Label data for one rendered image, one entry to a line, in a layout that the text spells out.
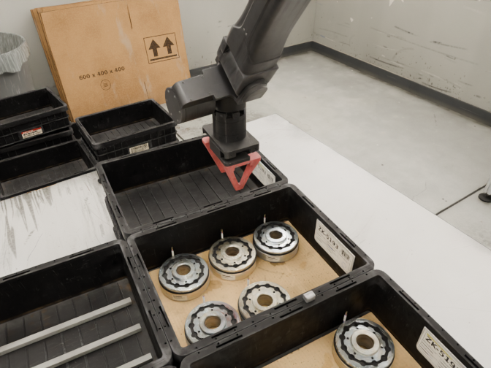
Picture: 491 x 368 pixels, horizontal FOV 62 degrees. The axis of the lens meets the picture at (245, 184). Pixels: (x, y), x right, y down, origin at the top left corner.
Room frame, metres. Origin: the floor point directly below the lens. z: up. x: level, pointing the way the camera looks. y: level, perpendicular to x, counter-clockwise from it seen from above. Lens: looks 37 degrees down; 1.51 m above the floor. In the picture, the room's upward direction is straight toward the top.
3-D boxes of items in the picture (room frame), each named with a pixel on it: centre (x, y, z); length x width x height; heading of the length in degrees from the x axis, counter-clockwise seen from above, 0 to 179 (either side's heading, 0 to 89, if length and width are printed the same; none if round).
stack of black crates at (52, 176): (1.51, 0.90, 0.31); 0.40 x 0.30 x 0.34; 124
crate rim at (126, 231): (0.83, 0.14, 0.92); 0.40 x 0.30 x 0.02; 118
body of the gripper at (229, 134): (0.62, 0.03, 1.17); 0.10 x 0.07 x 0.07; 27
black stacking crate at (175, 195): (0.83, 0.14, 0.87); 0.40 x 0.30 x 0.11; 118
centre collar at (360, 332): (0.41, -0.21, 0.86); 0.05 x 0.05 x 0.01
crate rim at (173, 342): (0.56, 0.00, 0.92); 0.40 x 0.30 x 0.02; 118
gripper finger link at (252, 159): (0.60, 0.02, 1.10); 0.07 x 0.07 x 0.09; 27
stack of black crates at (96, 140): (1.73, 0.56, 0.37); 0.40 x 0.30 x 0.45; 124
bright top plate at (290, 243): (0.67, -0.07, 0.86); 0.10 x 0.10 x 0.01
